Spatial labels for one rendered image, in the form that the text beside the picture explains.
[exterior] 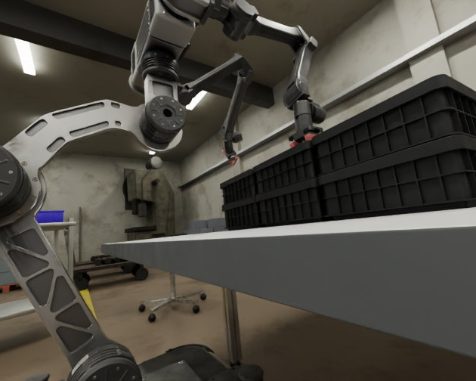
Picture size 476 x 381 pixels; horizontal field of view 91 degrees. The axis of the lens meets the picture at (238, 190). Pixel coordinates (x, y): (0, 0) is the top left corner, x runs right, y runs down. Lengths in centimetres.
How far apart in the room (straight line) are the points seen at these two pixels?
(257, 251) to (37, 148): 82
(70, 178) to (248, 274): 822
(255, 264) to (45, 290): 80
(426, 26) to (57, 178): 836
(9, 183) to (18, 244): 23
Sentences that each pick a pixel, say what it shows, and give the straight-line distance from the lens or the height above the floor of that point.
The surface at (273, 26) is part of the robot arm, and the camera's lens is 112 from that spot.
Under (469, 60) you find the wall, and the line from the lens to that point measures 353.
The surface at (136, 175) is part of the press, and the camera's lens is 719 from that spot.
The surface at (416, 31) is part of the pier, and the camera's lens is 374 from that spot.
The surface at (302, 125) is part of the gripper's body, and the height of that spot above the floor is 102.
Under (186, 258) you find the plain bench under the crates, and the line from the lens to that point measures 27.
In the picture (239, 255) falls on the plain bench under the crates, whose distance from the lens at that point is 18.
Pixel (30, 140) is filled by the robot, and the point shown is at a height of 102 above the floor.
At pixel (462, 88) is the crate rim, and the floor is 92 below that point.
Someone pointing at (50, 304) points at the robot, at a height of 55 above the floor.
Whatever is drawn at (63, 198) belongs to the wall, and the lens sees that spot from 822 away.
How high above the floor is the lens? 71
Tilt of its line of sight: 9 degrees up
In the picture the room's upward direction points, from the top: 6 degrees counter-clockwise
